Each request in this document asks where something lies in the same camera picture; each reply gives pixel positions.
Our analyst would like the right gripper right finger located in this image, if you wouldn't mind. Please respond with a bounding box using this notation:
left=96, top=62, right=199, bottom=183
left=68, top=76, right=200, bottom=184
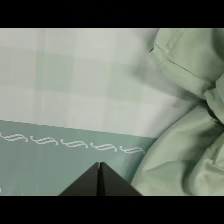
left=99, top=162, right=143, bottom=197

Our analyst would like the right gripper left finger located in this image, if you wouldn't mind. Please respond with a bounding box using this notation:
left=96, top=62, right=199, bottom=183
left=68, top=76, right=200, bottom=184
left=59, top=161, right=101, bottom=197

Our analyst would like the pale green shirt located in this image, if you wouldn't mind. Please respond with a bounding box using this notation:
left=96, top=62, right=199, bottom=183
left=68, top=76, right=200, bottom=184
left=130, top=28, right=224, bottom=197

